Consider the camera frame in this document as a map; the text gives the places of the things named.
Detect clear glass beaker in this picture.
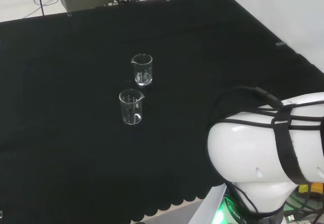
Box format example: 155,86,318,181
130,53,153,86
118,88,145,125

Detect black bench cloth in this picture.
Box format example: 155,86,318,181
0,0,324,222

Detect pale board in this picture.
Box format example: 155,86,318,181
189,183,228,224

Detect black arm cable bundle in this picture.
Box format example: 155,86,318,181
214,85,324,133

